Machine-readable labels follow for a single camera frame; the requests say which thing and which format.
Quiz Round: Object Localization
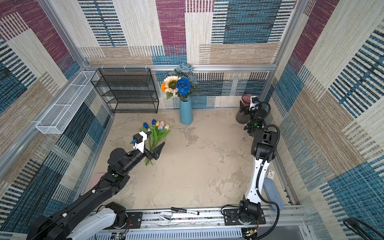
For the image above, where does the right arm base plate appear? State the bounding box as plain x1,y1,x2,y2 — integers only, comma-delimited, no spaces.
221,208,266,226

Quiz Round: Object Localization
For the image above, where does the orange marigold flower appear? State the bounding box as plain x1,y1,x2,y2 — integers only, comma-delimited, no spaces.
161,83,167,92

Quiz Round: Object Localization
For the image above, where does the blue grey round object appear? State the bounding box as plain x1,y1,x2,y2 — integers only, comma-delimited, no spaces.
263,178,285,211

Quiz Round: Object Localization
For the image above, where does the dark red glass vase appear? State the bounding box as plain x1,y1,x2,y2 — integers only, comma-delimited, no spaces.
236,93,254,124

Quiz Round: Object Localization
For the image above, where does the black marker pen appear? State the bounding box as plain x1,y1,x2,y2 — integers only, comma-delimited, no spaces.
171,207,200,216

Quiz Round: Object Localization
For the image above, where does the light blue ceramic vase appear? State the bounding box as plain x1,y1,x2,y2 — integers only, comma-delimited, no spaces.
180,97,193,125

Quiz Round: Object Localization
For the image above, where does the pink tray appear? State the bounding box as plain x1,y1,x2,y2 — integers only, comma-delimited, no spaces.
89,173,105,190

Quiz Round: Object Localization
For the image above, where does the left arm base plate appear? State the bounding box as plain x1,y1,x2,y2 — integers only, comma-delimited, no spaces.
122,212,143,230

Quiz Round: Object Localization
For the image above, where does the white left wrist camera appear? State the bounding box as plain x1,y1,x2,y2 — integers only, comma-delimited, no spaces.
131,131,148,153

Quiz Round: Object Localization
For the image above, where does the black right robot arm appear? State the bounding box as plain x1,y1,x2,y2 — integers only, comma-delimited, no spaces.
238,108,280,225

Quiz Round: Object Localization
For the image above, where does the black wire mesh shelf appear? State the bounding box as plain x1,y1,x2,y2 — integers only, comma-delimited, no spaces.
91,68,159,114

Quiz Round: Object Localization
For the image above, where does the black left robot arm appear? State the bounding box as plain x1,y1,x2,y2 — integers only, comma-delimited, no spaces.
27,132,165,240

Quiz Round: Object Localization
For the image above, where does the white wire mesh basket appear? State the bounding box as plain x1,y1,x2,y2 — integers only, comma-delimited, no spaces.
36,71,95,135

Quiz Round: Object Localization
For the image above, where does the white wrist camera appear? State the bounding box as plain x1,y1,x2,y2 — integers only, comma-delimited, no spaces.
249,96,259,112
131,131,148,153

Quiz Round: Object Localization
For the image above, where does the cream white tulip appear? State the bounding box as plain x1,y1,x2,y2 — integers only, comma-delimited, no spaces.
159,125,171,143

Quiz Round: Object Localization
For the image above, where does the dusty blue rose bouquet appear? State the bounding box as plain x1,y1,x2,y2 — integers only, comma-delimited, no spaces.
168,63,198,90

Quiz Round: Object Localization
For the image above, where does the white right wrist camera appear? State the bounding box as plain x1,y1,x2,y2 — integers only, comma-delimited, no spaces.
249,96,259,112

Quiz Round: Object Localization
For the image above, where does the small white tag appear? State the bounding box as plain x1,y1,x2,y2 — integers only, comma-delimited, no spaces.
267,170,275,180

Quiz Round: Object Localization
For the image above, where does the light blue tulip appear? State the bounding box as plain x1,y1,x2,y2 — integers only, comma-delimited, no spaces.
145,125,164,152

